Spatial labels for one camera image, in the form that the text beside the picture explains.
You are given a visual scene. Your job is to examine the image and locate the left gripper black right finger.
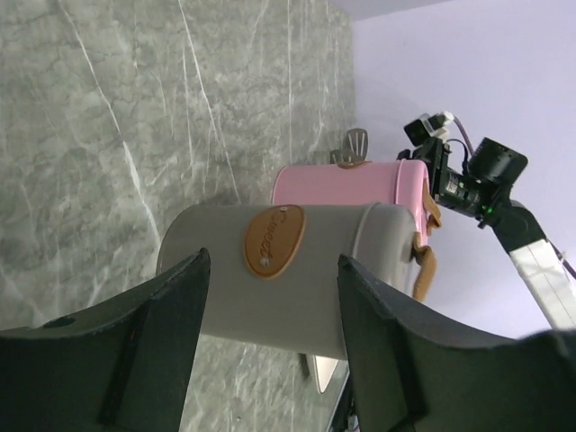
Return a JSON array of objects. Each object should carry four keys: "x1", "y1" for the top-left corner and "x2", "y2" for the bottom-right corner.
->
[{"x1": 337, "y1": 256, "x2": 575, "y2": 431}]

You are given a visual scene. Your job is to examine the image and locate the grey cylindrical container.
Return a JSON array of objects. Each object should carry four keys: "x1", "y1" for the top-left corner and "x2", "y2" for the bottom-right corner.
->
[{"x1": 157, "y1": 203, "x2": 372, "y2": 359}]

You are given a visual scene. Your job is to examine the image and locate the pink cylindrical container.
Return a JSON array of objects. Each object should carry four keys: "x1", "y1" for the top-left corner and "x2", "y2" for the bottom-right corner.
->
[{"x1": 272, "y1": 162, "x2": 410, "y2": 205}]

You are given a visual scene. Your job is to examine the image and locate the metal food tongs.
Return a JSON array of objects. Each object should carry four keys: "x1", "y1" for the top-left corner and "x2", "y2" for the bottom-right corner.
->
[{"x1": 329, "y1": 128, "x2": 368, "y2": 165}]

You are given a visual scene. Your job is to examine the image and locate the grey round lid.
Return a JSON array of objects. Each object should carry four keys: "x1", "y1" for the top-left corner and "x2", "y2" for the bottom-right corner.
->
[{"x1": 352, "y1": 203, "x2": 437, "y2": 302}]

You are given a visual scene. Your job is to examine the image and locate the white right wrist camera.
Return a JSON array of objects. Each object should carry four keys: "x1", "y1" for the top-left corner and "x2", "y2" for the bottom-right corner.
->
[{"x1": 403, "y1": 112, "x2": 455, "y2": 148}]

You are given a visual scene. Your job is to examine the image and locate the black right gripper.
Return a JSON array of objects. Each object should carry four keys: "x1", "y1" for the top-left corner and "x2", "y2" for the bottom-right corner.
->
[{"x1": 396, "y1": 138, "x2": 477, "y2": 216}]

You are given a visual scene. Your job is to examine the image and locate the pink round lid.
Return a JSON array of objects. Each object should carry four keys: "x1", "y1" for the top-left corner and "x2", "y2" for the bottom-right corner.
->
[{"x1": 396, "y1": 159, "x2": 442, "y2": 245}]

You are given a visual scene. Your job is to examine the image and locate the white rectangular plate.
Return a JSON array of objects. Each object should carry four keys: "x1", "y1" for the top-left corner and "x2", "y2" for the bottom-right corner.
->
[{"x1": 299, "y1": 354, "x2": 348, "y2": 395}]

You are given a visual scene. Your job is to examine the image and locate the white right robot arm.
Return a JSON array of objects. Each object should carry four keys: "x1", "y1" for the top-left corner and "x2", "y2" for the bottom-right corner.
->
[{"x1": 397, "y1": 138, "x2": 575, "y2": 329}]

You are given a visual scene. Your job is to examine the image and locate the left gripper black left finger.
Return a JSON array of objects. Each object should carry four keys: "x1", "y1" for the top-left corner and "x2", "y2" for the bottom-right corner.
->
[{"x1": 1, "y1": 249, "x2": 211, "y2": 431}]

